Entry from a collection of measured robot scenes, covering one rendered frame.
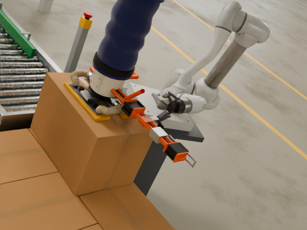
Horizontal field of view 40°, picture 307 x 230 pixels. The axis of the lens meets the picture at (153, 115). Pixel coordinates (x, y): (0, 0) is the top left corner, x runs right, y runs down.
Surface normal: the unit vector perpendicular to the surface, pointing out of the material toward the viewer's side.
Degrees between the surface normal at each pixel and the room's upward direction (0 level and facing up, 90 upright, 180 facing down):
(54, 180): 0
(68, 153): 90
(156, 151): 90
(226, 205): 0
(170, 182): 0
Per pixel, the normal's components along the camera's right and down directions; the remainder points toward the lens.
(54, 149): -0.74, 0.05
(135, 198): 0.37, -0.80
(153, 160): 0.29, 0.58
